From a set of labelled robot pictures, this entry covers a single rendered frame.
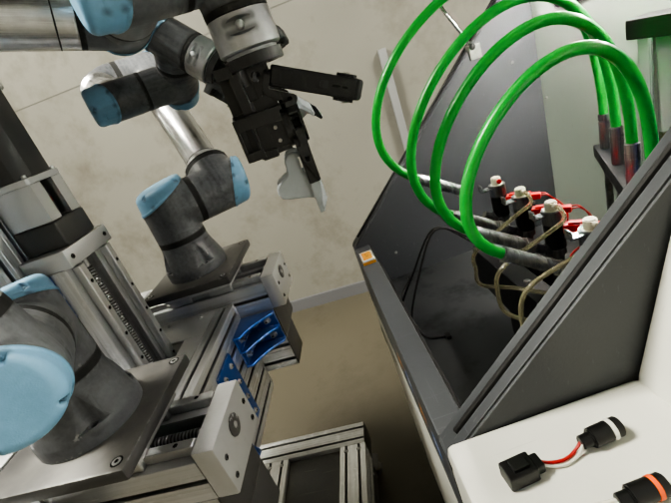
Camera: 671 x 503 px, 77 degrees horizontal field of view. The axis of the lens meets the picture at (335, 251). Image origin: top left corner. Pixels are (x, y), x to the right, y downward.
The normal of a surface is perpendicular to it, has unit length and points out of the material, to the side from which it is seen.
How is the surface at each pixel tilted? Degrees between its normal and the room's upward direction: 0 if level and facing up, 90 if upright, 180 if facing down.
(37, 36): 133
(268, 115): 90
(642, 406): 0
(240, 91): 90
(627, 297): 90
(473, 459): 0
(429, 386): 0
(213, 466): 90
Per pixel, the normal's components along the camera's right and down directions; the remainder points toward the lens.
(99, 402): 0.67, -0.30
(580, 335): 0.12, 0.37
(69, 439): 0.18, 0.03
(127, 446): -0.32, -0.86
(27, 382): 0.55, 0.29
